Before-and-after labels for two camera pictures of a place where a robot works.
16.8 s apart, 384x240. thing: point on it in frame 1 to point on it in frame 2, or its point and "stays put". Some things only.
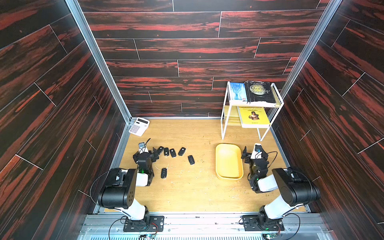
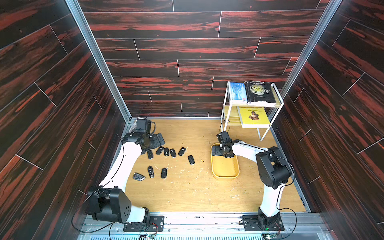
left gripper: [153, 158] to [156, 142]
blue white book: [238, 91] stays put
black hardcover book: [259, 91] stays put
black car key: [160, 149] stays put
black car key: [191, 159] stays put
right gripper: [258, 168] to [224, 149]
